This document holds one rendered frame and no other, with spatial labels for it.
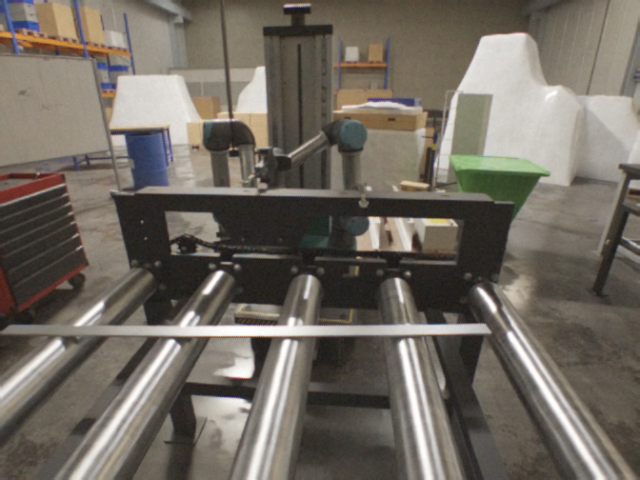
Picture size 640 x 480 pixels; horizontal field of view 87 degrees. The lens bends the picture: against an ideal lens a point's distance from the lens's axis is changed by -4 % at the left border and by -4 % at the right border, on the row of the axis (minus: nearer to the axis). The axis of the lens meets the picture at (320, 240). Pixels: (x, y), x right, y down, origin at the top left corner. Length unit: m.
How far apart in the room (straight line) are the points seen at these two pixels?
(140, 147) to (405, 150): 4.17
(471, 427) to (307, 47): 1.71
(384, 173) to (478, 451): 3.79
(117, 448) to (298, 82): 1.68
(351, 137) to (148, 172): 5.21
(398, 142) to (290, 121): 2.51
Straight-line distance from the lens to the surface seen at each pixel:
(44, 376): 1.04
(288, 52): 1.97
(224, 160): 1.79
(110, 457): 0.78
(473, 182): 3.43
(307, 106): 1.94
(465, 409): 0.98
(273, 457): 0.69
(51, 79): 5.66
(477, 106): 4.62
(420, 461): 0.70
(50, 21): 14.22
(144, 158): 6.43
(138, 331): 1.01
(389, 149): 4.34
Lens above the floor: 1.47
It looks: 23 degrees down
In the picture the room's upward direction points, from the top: straight up
